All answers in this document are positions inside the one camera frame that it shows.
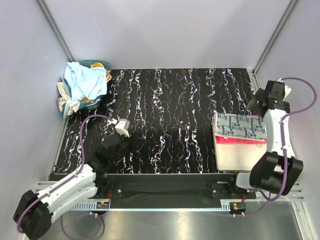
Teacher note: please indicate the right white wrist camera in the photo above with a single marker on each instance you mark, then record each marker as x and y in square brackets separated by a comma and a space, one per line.
[287, 89]

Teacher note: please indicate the aluminium rail frame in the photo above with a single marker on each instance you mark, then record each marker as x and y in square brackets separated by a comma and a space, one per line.
[187, 217]

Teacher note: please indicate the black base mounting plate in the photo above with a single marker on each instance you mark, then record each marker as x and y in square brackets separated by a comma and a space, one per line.
[212, 185]

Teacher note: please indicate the white light blue towel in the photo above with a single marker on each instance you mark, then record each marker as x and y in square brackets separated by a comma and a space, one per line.
[83, 83]

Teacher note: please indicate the teal patterned towel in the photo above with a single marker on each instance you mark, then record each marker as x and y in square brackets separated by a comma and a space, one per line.
[65, 96]

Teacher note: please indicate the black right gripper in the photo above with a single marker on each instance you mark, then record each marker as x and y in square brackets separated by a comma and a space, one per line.
[258, 96]

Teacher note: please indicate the navy cream patterned towel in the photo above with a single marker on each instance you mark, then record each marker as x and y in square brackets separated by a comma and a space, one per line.
[239, 126]

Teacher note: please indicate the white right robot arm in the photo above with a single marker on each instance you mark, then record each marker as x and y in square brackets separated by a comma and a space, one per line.
[278, 169]

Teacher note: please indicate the red pink towel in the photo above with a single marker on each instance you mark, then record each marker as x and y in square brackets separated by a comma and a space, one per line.
[236, 140]

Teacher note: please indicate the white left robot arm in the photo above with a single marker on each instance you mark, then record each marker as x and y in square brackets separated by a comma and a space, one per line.
[37, 211]

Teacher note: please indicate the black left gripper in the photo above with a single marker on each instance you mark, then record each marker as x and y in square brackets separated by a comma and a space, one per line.
[138, 142]

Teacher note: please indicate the white plastic tray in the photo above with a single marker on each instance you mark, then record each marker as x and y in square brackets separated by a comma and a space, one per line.
[238, 157]

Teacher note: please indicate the brown yellow patterned towel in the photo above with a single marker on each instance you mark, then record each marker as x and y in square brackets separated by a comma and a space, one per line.
[100, 70]

